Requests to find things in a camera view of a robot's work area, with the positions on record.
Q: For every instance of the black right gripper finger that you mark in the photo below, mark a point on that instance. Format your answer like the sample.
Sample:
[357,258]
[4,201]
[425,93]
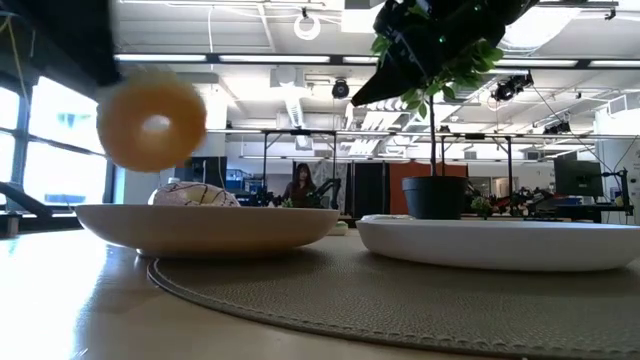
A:
[385,89]

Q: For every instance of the green leafy potted plant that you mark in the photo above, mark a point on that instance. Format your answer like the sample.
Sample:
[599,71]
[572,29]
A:
[432,130]

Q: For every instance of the person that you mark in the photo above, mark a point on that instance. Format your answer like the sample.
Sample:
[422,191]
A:
[300,187]

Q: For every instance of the black cabinet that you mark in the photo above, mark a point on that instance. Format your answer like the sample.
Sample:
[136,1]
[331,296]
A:
[207,172]

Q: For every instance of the black ceiling camera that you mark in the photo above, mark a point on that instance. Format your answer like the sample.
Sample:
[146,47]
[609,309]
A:
[340,89]

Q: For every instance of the small white bowl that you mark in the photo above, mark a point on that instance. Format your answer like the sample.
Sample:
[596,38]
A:
[339,229]

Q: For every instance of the black plant pot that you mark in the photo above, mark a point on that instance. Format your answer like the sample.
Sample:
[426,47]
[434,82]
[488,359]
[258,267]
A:
[435,197]

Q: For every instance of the orange partition panel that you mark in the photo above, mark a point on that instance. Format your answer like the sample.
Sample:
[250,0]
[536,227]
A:
[397,187]

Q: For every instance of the black background robot arm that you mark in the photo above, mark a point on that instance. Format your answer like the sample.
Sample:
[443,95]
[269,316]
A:
[327,190]

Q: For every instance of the plain orange glazed donut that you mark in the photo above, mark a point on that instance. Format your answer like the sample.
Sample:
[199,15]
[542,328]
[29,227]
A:
[125,135]

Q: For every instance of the white donut with chocolate drizzle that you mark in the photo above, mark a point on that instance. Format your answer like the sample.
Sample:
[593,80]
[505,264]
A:
[195,196]

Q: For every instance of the black slanted bar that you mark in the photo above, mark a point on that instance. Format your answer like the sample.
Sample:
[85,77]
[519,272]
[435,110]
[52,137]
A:
[25,200]

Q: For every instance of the white shallow plate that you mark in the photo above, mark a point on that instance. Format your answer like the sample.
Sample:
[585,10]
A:
[500,245]

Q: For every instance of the black computer monitor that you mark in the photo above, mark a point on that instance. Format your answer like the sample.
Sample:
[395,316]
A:
[577,177]

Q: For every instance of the round woven beige placemat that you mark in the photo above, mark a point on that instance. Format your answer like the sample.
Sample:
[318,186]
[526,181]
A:
[400,305]

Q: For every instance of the beige shallow bowl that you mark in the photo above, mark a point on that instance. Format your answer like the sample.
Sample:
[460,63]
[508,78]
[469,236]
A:
[210,227]

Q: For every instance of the black ceiling camera mount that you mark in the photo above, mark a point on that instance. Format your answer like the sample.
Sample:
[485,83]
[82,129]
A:
[510,87]

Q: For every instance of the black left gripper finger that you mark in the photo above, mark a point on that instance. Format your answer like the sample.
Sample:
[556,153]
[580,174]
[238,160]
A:
[107,67]

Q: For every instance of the black metal rig frame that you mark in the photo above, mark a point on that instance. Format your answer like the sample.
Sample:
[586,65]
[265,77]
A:
[300,132]
[475,136]

